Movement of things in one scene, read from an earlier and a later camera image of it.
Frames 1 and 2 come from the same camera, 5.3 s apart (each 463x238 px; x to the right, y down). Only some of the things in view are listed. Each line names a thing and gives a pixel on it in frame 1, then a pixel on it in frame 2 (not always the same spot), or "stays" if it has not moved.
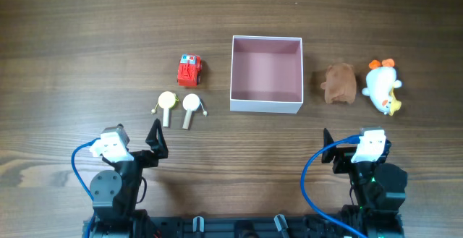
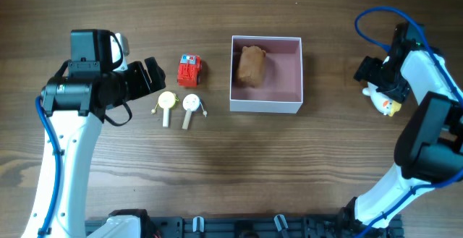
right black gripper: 343,157 -> 367,68
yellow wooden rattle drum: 167,100 stays
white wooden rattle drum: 191,102 stays
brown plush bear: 340,84 -> 251,69
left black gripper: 157,145 -> 143,84
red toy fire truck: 189,69 stays
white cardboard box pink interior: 266,74 stays
